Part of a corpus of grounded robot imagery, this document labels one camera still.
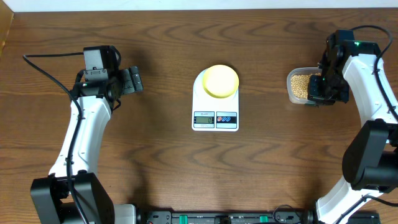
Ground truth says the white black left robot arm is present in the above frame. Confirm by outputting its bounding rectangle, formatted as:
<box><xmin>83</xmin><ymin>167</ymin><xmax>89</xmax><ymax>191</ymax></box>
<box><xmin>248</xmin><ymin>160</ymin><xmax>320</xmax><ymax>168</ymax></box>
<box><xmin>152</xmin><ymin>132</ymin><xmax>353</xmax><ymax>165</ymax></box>
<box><xmin>30</xmin><ymin>45</ymin><xmax>143</xmax><ymax>223</ymax></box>

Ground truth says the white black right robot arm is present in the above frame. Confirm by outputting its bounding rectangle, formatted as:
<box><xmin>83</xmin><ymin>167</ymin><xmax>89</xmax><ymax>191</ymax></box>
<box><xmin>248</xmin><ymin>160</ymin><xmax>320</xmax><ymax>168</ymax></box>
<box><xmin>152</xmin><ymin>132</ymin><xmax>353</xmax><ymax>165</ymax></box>
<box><xmin>301</xmin><ymin>29</ymin><xmax>397</xmax><ymax>223</ymax></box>

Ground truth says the white digital kitchen scale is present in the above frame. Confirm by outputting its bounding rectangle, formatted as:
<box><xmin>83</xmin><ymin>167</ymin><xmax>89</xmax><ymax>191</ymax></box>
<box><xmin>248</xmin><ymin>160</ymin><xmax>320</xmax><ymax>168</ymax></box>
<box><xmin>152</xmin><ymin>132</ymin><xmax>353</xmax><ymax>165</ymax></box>
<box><xmin>192</xmin><ymin>68</ymin><xmax>239</xmax><ymax>132</ymax></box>

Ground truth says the yellow bowl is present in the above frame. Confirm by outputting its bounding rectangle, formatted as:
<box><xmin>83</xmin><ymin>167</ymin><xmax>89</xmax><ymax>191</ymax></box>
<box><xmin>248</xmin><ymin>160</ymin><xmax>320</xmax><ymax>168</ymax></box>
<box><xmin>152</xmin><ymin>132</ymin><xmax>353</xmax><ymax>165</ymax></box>
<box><xmin>202</xmin><ymin>65</ymin><xmax>239</xmax><ymax>98</ymax></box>

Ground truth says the green tape strip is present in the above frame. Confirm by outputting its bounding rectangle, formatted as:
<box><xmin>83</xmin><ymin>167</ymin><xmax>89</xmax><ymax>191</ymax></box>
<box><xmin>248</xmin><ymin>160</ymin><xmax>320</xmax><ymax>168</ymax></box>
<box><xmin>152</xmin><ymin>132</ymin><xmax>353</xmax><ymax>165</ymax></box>
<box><xmin>304</xmin><ymin>102</ymin><xmax>321</xmax><ymax>108</ymax></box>

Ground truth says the soybeans pile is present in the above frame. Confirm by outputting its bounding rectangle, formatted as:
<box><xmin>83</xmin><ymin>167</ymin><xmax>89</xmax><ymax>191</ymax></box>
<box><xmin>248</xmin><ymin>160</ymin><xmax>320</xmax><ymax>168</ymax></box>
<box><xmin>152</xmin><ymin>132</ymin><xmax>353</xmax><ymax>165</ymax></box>
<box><xmin>291</xmin><ymin>73</ymin><xmax>320</xmax><ymax>99</ymax></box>

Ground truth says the clear plastic container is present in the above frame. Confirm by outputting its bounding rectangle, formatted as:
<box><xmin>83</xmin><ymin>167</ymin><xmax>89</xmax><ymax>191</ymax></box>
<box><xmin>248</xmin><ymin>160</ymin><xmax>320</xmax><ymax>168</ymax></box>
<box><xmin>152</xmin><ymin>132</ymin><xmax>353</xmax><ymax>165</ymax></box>
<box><xmin>287</xmin><ymin>67</ymin><xmax>321</xmax><ymax>105</ymax></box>

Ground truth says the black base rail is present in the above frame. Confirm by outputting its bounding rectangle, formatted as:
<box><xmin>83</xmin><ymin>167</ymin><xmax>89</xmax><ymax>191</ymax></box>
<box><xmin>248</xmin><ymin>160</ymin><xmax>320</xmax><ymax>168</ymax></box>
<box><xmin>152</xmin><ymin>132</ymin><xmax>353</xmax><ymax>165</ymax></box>
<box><xmin>136</xmin><ymin>210</ymin><xmax>382</xmax><ymax>224</ymax></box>

